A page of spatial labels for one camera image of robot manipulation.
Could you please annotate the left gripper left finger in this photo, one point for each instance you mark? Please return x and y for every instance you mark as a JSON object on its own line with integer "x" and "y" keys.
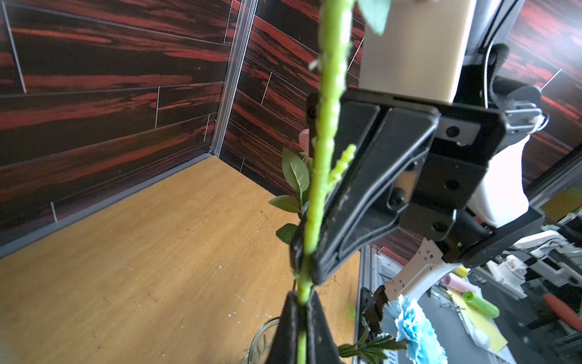
{"x": 285, "y": 344}

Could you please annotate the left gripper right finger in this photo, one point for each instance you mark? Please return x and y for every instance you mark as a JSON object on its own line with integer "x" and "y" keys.
{"x": 321, "y": 348}

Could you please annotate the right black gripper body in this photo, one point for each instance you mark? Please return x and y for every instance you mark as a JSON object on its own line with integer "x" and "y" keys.
{"x": 434, "y": 188}

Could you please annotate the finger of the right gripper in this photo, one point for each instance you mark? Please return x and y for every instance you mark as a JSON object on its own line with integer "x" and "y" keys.
{"x": 388, "y": 137}

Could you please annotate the clear glass vase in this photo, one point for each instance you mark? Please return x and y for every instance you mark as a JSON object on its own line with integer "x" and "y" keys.
{"x": 262, "y": 342}

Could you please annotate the light blue carnation stem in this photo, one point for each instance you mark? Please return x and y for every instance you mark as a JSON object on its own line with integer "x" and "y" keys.
{"x": 404, "y": 326}

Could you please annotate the blue white flower spray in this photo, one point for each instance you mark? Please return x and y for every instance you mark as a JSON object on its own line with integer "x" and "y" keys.
{"x": 336, "y": 22}

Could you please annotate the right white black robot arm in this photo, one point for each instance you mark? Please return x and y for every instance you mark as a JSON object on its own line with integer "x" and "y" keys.
{"x": 494, "y": 219}

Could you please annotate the pink rose stem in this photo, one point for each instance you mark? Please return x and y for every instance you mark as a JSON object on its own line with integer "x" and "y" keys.
{"x": 304, "y": 142}

